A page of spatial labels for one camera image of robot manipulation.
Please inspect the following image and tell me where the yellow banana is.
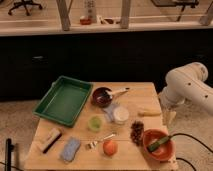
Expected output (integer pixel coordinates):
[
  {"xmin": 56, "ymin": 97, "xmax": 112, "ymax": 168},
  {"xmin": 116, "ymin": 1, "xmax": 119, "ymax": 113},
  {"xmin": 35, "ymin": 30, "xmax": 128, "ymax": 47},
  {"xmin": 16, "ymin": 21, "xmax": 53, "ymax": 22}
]
[{"xmin": 138, "ymin": 108, "xmax": 160, "ymax": 117}]

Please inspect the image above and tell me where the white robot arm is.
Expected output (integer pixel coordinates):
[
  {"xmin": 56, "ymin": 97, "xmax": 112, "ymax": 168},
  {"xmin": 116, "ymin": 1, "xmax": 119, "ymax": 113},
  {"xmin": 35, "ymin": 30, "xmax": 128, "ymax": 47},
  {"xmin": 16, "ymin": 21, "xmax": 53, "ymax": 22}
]
[{"xmin": 159, "ymin": 62, "xmax": 213, "ymax": 126}]

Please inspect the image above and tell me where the green plastic tray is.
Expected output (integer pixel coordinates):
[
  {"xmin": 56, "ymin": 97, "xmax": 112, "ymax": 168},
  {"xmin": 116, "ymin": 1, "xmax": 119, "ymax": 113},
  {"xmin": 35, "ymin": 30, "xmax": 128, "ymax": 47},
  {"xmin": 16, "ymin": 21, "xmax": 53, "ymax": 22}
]
[{"xmin": 34, "ymin": 76, "xmax": 93, "ymax": 127}]

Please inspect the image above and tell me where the brown grape bunch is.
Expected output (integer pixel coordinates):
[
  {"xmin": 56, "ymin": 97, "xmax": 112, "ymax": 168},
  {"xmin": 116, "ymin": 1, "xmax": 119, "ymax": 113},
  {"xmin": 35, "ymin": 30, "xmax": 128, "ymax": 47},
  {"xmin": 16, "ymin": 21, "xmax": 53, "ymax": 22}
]
[{"xmin": 130, "ymin": 121, "xmax": 144, "ymax": 146}]

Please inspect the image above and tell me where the green cucumber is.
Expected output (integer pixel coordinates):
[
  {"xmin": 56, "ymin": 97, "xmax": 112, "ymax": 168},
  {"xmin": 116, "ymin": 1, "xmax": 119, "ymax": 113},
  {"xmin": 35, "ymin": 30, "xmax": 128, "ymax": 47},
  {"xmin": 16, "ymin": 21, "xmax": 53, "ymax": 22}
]
[{"xmin": 147, "ymin": 136, "xmax": 170, "ymax": 152}]

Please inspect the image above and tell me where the orange bowl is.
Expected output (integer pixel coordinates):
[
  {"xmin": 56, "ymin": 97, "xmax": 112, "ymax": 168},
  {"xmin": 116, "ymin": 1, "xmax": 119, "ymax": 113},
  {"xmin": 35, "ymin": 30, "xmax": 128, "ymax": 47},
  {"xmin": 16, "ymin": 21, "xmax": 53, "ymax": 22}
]
[{"xmin": 142, "ymin": 129, "xmax": 174, "ymax": 161}]

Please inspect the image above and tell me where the white cup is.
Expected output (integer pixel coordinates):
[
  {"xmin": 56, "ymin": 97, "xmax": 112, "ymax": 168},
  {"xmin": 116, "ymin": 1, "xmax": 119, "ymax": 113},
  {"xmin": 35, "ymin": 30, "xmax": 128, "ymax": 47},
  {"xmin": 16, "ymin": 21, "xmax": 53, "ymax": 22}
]
[{"xmin": 113, "ymin": 107, "xmax": 129, "ymax": 124}]

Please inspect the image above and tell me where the wooden table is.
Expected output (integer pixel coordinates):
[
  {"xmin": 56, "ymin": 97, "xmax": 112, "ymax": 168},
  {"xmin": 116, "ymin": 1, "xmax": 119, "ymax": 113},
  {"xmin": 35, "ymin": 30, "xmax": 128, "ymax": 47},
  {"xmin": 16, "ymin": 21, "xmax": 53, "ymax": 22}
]
[{"xmin": 24, "ymin": 82, "xmax": 178, "ymax": 171}]

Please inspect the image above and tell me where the blue grey cloth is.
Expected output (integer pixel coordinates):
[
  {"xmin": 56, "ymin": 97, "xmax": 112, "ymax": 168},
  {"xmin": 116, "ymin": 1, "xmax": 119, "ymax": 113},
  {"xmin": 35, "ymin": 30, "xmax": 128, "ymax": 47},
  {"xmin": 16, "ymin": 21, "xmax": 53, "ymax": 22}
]
[{"xmin": 103, "ymin": 103, "xmax": 118, "ymax": 122}]

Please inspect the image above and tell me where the orange fruit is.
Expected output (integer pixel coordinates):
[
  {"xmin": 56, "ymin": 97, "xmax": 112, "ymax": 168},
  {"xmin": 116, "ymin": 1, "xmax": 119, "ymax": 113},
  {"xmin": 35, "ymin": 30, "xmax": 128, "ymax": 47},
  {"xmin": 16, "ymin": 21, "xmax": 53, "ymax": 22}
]
[{"xmin": 103, "ymin": 140, "xmax": 118, "ymax": 156}]

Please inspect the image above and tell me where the dark brown bowl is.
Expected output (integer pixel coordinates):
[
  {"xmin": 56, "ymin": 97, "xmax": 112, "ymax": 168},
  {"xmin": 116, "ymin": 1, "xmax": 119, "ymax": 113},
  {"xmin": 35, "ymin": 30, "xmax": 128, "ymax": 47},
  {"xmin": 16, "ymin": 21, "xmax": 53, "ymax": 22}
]
[{"xmin": 92, "ymin": 87, "xmax": 112, "ymax": 107}]

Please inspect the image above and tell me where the green cup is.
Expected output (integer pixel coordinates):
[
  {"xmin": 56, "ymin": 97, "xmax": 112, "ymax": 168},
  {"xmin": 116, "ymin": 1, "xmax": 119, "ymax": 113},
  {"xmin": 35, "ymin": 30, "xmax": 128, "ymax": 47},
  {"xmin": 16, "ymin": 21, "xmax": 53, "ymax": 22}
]
[{"xmin": 88, "ymin": 116, "xmax": 102, "ymax": 132}]

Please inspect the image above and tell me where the blue sponge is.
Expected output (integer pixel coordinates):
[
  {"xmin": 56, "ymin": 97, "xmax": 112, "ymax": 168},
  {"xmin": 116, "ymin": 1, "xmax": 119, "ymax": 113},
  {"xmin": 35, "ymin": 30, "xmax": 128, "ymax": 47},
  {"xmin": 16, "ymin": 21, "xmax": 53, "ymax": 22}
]
[{"xmin": 60, "ymin": 137, "xmax": 81, "ymax": 162}]

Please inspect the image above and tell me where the red object on shelf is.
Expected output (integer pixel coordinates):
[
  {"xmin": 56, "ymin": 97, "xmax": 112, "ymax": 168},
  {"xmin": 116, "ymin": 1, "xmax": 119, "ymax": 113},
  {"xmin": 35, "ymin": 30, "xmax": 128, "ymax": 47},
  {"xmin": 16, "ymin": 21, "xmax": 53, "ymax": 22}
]
[{"xmin": 80, "ymin": 16, "xmax": 92, "ymax": 25}]

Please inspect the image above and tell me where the wooden brush block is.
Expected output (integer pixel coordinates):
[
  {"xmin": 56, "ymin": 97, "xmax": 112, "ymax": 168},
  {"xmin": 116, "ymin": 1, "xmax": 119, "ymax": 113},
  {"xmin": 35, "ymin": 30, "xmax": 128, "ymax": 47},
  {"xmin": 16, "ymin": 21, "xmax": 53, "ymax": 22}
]
[{"xmin": 37, "ymin": 128, "xmax": 62, "ymax": 153}]

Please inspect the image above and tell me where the black stand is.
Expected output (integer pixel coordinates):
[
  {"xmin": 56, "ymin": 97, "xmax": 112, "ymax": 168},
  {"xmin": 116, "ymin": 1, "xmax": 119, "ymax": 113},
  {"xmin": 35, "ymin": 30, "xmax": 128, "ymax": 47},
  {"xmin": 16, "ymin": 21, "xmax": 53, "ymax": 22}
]
[{"xmin": 5, "ymin": 138, "xmax": 14, "ymax": 171}]

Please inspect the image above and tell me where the black office chair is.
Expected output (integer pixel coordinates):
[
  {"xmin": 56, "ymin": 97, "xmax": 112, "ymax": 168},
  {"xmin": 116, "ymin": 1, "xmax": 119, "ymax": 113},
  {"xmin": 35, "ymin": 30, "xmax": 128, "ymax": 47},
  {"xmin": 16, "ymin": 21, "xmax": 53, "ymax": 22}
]
[{"xmin": 8, "ymin": 0, "xmax": 43, "ymax": 16}]

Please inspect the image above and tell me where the black cable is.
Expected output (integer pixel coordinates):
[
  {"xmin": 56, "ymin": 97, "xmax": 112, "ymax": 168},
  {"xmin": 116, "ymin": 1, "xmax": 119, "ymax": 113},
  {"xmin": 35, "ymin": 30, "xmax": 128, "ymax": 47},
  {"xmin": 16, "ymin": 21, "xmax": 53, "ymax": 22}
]
[{"xmin": 169, "ymin": 132, "xmax": 213, "ymax": 171}]

